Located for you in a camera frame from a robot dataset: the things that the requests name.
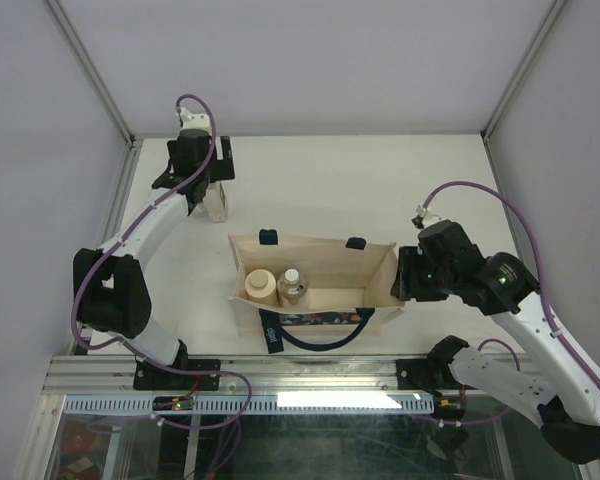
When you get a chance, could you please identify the square bottle with dark cap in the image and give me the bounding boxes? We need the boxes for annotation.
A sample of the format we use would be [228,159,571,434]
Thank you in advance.
[203,181,228,223]

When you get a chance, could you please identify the cream canvas tote bag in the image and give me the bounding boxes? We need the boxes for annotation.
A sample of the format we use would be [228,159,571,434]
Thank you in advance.
[229,230,404,353]

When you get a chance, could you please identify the beige bottle with round cap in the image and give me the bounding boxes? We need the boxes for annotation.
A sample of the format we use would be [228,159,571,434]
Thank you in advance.
[245,269,279,306]

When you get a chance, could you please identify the clear bottle with white cap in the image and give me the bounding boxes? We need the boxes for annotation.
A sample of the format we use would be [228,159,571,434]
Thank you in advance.
[277,268,307,306]

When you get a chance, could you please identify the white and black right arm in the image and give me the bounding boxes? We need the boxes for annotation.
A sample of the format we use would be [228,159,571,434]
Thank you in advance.
[391,218,600,464]

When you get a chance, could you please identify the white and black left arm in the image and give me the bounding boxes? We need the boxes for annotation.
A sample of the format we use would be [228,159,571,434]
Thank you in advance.
[71,127,235,389]

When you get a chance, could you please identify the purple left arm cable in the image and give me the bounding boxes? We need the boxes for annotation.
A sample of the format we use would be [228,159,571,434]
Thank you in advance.
[69,93,254,432]

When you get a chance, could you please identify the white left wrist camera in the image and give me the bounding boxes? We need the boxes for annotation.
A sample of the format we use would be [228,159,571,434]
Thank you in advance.
[177,108,211,135]

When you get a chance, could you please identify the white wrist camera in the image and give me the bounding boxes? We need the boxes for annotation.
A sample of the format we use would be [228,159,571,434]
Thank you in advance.
[411,205,443,230]
[177,108,211,135]

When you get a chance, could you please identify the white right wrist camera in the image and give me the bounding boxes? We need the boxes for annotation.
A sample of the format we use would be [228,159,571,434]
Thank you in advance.
[411,205,443,230]

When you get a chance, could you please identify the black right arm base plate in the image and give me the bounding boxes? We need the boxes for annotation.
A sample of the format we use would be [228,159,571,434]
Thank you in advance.
[395,358,455,393]

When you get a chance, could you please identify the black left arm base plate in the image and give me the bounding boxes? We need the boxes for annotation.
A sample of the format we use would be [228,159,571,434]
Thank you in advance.
[133,358,221,392]

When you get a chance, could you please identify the aluminium front rail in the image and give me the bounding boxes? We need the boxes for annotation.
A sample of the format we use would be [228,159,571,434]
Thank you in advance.
[42,355,423,395]

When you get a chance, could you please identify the white slotted cable duct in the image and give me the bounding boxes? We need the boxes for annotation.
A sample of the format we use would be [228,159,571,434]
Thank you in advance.
[65,391,435,416]

